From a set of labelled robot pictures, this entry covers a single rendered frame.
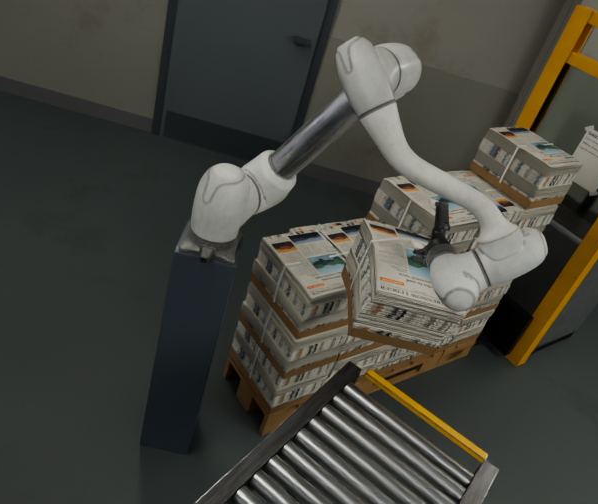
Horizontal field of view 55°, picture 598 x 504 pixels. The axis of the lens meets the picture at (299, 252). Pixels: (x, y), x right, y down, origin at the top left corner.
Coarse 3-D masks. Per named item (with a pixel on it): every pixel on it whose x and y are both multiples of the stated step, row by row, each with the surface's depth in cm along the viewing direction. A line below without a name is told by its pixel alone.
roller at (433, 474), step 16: (336, 400) 175; (352, 416) 172; (368, 416) 172; (368, 432) 170; (384, 432) 169; (400, 448) 166; (416, 464) 164; (432, 464) 164; (432, 480) 162; (448, 480) 161; (448, 496) 161
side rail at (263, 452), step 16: (352, 368) 187; (336, 384) 179; (320, 400) 172; (304, 416) 166; (272, 432) 158; (288, 432) 160; (256, 448) 153; (272, 448) 154; (240, 464) 148; (256, 464) 149; (224, 480) 143; (240, 480) 144; (208, 496) 138; (224, 496) 139
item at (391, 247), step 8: (376, 248) 175; (384, 248) 176; (392, 248) 178; (400, 248) 180; (408, 248) 181; (368, 256) 180; (400, 256) 175; (408, 256) 177; (424, 256) 180; (360, 272) 182; (352, 288) 187
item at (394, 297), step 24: (384, 264) 170; (408, 264) 174; (360, 288) 176; (384, 288) 163; (408, 288) 166; (432, 288) 169; (360, 312) 170; (384, 312) 169; (408, 312) 168; (432, 312) 167; (456, 312) 166; (408, 336) 176; (432, 336) 176
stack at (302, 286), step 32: (352, 224) 256; (288, 256) 223; (320, 256) 229; (256, 288) 239; (288, 288) 219; (320, 288) 212; (256, 320) 241; (320, 320) 221; (256, 352) 248; (288, 352) 226; (320, 352) 236; (384, 352) 271; (416, 352) 294; (256, 384) 251; (288, 384) 239; (320, 384) 255; (288, 416) 256
